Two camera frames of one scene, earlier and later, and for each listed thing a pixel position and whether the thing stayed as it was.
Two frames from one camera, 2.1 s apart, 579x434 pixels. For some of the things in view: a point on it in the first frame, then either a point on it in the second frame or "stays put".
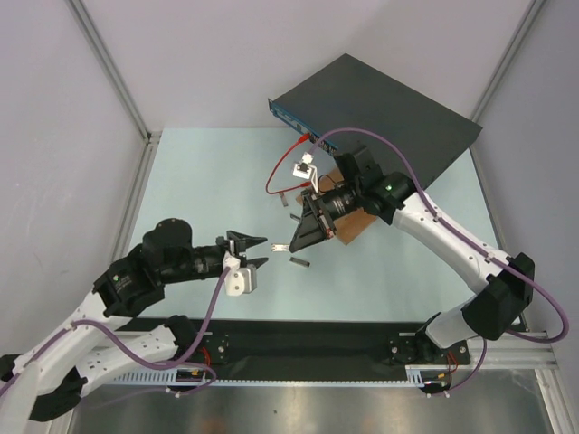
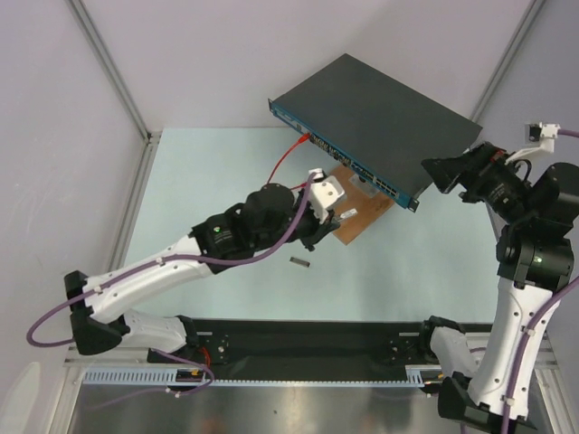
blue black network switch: [346, 104] stays put
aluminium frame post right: [507, 57] stays put
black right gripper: [321, 218] -> [467, 172]
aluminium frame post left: [98, 44] stays put
